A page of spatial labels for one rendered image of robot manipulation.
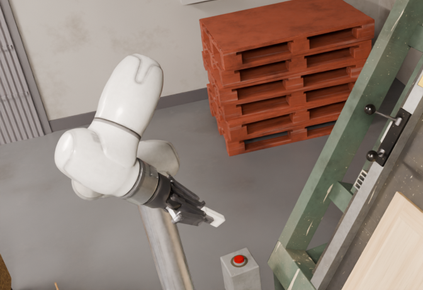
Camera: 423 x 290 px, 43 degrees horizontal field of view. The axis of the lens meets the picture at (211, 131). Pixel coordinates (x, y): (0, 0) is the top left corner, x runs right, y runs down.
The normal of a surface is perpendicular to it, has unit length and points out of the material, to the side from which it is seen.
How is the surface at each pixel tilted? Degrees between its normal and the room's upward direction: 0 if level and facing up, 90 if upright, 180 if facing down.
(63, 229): 0
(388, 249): 60
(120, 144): 67
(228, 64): 90
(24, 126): 90
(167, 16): 90
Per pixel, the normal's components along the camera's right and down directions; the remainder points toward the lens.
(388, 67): 0.35, 0.45
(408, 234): -0.87, -0.18
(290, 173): -0.13, -0.85
